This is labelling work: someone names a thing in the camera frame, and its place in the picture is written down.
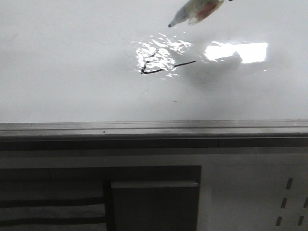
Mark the white glossy whiteboard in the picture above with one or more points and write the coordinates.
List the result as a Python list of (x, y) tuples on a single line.
[(117, 60)]

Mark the dark slatted furniture frame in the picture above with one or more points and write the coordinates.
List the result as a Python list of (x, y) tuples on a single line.
[(72, 199)]

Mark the dark square panel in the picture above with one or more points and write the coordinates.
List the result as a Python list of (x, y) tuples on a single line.
[(156, 205)]

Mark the white taped whiteboard marker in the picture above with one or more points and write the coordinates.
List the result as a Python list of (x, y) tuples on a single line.
[(195, 11)]

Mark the white perforated metal panel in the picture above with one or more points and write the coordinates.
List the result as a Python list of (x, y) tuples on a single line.
[(270, 195)]

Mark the grey aluminium marker tray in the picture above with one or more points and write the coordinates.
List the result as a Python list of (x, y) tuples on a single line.
[(152, 134)]

